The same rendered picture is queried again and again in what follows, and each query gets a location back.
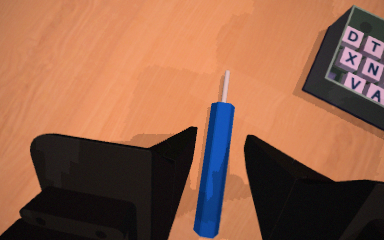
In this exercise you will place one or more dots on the grey keyboard with pink keys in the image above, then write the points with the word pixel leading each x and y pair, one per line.
pixel 348 69

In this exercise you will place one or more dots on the blue stylus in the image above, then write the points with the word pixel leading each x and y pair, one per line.
pixel 215 164

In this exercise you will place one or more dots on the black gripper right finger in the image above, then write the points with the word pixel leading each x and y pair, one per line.
pixel 294 202

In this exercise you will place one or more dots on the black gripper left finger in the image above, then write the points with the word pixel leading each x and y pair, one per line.
pixel 153 178

